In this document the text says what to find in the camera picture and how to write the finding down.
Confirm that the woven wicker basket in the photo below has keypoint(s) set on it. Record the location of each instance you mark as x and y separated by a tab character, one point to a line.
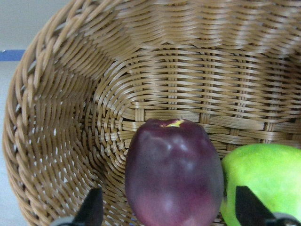
99	69

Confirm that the dark red apple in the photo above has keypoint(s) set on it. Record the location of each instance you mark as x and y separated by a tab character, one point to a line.
173	174

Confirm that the green apple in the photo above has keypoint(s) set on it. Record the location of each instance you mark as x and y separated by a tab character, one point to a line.
271	171

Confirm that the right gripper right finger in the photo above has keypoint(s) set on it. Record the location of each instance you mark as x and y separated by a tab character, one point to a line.
249	209

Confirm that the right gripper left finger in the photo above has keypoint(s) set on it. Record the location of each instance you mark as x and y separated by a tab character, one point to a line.
91	210

